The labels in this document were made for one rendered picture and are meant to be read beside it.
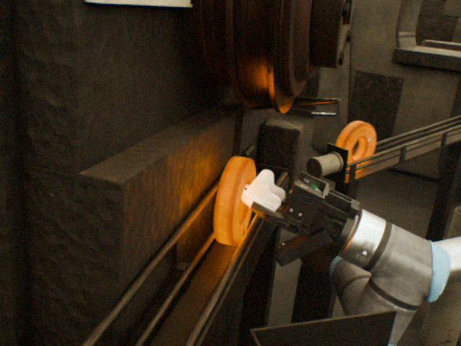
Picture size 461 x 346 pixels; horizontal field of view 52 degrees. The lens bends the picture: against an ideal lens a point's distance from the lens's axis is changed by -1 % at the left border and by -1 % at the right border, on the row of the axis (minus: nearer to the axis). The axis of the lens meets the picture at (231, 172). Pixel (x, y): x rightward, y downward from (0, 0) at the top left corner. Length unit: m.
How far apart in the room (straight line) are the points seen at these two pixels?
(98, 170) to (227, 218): 0.27
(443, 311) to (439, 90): 2.04
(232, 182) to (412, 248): 0.30
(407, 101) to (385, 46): 0.41
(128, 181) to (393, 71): 3.14
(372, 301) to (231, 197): 0.29
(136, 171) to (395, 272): 0.45
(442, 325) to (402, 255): 1.04
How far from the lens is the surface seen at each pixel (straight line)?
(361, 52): 3.65
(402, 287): 0.82
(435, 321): 1.83
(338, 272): 0.97
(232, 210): 0.77
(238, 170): 0.79
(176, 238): 0.71
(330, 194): 0.81
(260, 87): 0.81
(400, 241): 0.81
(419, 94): 3.57
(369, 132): 1.44
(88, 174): 0.57
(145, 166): 0.60
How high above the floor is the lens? 1.07
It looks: 20 degrees down
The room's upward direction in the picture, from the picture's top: 6 degrees clockwise
